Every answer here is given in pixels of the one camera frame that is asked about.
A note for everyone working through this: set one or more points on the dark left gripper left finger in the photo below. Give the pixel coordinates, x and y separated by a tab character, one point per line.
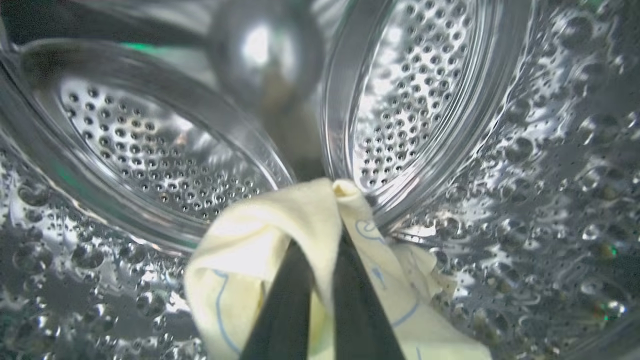
285	315

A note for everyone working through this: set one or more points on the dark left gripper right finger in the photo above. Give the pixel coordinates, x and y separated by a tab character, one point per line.
357	310

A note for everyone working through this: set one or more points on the cream bear print garment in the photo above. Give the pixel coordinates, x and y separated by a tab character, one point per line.
280	225

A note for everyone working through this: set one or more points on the steel washing machine drum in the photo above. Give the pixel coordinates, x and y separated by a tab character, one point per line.
550	175

